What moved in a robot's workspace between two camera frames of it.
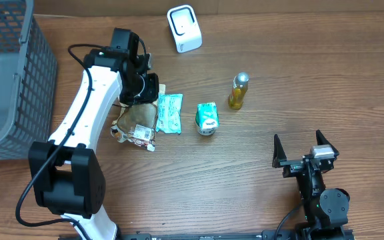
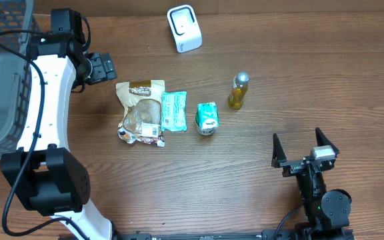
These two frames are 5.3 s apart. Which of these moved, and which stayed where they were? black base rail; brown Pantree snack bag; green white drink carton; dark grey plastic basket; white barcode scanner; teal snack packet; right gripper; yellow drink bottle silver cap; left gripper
Moved: brown Pantree snack bag; left gripper; teal snack packet
Stayed: right gripper; dark grey plastic basket; white barcode scanner; black base rail; yellow drink bottle silver cap; green white drink carton
